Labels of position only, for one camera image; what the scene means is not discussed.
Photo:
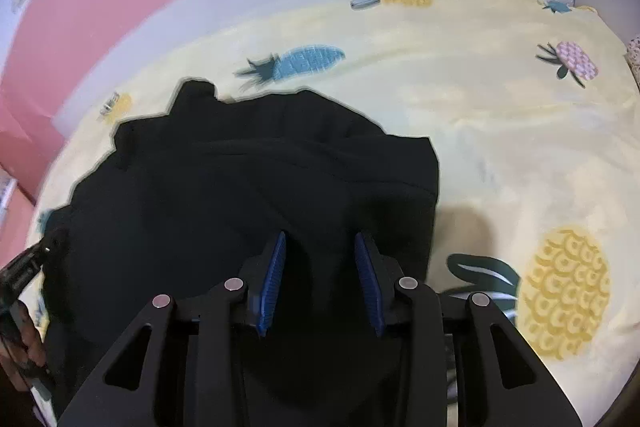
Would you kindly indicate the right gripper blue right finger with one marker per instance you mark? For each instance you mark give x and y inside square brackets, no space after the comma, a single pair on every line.
[378,275]

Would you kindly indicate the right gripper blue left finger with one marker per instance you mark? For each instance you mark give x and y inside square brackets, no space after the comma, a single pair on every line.
[262,276]

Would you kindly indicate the large black garment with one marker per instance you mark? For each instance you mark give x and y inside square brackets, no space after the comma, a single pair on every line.
[186,198]

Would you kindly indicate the person's left hand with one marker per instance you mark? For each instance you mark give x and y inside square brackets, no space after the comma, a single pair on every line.
[15,356]

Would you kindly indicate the yellow pineapple print bedsheet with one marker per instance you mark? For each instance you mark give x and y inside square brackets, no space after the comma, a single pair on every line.
[534,116]

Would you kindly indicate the floral patterned pillow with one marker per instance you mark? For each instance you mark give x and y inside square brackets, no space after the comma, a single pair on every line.
[633,57]

